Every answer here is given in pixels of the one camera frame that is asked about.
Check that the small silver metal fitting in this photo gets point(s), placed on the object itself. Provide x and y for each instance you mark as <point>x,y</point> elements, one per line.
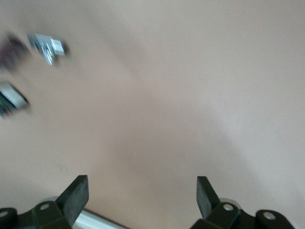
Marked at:
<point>47,47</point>

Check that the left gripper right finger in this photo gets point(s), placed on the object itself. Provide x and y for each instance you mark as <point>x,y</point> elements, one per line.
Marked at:
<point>221,219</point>

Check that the white drawer cabinet shell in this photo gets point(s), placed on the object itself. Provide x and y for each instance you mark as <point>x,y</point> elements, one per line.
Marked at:
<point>95,220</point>

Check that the brown table mat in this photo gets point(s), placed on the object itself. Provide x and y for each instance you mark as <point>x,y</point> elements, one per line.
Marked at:
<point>166,95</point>

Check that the black white-capped push button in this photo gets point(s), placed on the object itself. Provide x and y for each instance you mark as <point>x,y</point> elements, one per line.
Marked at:
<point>12,97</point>

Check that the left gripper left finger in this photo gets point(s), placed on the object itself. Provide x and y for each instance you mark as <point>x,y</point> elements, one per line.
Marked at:
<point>47,217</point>

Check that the dark brown terminal block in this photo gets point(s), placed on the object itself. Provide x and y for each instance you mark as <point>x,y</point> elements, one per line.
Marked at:
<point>9,52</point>

